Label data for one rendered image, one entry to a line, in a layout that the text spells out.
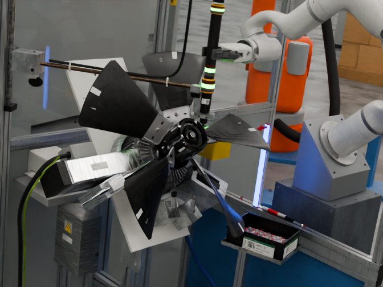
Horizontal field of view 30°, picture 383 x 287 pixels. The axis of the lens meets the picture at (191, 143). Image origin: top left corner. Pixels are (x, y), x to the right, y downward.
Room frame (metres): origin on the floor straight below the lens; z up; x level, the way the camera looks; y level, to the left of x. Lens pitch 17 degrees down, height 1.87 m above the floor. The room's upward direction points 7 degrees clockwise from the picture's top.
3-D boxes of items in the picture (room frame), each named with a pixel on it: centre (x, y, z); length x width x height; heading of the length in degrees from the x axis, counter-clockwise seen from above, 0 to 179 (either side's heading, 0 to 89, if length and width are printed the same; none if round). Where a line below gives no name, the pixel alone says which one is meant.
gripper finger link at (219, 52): (2.27, -0.06, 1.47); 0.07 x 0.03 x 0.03; 136
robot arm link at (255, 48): (2.40, -0.15, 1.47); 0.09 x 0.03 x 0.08; 46
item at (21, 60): (2.38, 0.59, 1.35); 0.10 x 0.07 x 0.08; 81
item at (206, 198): (2.34, -0.04, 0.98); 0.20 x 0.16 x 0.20; 46
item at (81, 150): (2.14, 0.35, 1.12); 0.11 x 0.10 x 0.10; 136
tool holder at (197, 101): (2.28, -0.02, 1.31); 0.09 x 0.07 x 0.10; 81
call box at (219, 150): (2.75, -0.07, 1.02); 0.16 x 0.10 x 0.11; 46
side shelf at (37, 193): (2.58, 0.45, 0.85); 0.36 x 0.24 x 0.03; 136
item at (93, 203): (2.08, 0.26, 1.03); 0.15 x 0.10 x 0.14; 46
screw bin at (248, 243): (2.31, -0.29, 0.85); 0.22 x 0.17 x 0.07; 61
